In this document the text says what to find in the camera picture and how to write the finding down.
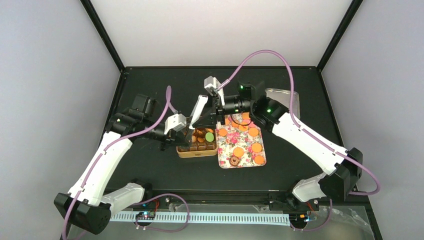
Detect gold cookie tin with tray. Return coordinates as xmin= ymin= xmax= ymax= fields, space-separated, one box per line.
xmin=176 ymin=128 xmax=218 ymax=158

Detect white and metal tongs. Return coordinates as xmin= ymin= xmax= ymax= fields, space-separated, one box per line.
xmin=188 ymin=95 xmax=209 ymax=130

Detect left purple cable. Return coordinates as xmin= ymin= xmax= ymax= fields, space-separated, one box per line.
xmin=61 ymin=85 xmax=190 ymax=240

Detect chocolate donut cookie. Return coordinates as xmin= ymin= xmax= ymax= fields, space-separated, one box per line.
xmin=229 ymin=156 xmax=241 ymax=167

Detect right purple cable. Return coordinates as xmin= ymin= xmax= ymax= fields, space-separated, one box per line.
xmin=216 ymin=49 xmax=382 ymax=232

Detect green macaron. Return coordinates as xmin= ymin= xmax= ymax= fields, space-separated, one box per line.
xmin=204 ymin=132 xmax=215 ymax=142

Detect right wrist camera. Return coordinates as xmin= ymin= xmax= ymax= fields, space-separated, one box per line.
xmin=203 ymin=76 xmax=223 ymax=97

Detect floral serving tray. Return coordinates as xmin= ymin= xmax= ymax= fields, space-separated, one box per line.
xmin=215 ymin=112 xmax=267 ymax=169

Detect silver tin lid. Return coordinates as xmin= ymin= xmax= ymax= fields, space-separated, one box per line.
xmin=265 ymin=88 xmax=301 ymax=119

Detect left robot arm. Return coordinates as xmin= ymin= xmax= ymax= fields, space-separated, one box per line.
xmin=54 ymin=88 xmax=186 ymax=240

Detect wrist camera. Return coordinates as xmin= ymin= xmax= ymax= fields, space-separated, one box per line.
xmin=203 ymin=76 xmax=223 ymax=97
xmin=164 ymin=113 xmax=187 ymax=134

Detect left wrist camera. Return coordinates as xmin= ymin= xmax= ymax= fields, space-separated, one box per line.
xmin=164 ymin=113 xmax=187 ymax=134

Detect white slotted cable duct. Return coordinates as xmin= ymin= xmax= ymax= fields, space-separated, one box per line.
xmin=110 ymin=211 xmax=290 ymax=226

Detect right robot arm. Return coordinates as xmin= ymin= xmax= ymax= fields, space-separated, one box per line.
xmin=204 ymin=77 xmax=363 ymax=210

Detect purple cable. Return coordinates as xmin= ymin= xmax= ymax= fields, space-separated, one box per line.
xmin=61 ymin=85 xmax=190 ymax=240
xmin=216 ymin=49 xmax=382 ymax=232

